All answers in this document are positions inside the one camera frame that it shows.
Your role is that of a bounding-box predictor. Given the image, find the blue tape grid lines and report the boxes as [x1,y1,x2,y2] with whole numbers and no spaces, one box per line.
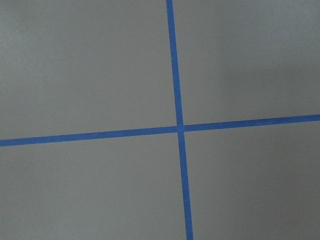
[0,0,320,240]

